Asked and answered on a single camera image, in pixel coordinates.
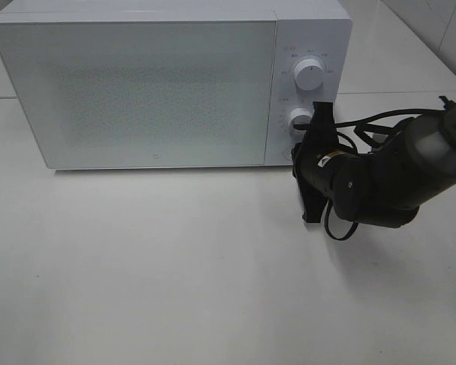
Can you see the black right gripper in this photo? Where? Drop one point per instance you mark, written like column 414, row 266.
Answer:
column 311, row 157

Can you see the round white door button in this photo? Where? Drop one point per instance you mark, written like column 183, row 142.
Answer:
column 288, row 153

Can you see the white timer knob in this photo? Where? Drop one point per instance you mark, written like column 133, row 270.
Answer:
column 298, row 116

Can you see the white microwave door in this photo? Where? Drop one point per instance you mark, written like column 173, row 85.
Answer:
column 143, row 95

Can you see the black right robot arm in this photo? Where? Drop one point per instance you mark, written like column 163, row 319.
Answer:
column 378, row 170

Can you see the upper white power knob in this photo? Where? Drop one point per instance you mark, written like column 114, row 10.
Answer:
column 309, row 73

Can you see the white microwave oven body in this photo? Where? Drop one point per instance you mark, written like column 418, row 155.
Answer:
column 302, row 28

